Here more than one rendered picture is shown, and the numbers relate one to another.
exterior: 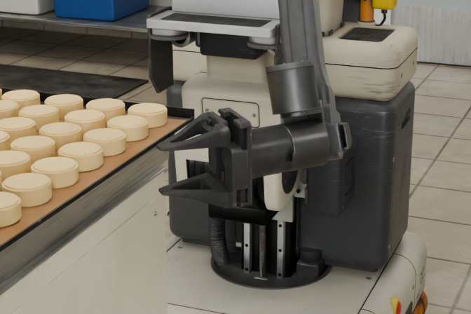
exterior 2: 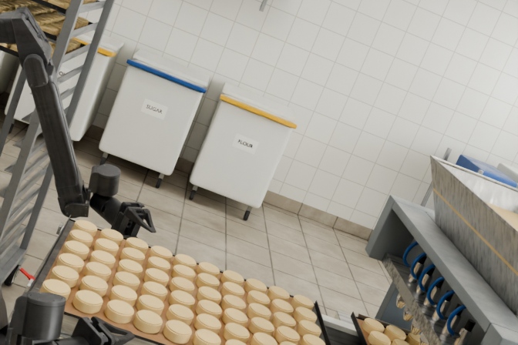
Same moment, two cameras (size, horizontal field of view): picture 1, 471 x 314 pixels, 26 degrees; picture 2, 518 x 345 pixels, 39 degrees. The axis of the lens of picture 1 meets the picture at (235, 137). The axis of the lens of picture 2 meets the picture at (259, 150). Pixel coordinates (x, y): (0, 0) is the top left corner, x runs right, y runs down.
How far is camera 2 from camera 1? 2.34 m
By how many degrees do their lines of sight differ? 114
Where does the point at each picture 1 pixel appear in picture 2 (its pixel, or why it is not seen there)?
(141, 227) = not seen: hidden behind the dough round
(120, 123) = (117, 236)
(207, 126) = (136, 213)
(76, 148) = (163, 252)
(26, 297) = not seen: hidden behind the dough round
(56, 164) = (186, 259)
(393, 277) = not seen: outside the picture
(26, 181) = (210, 267)
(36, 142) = (160, 261)
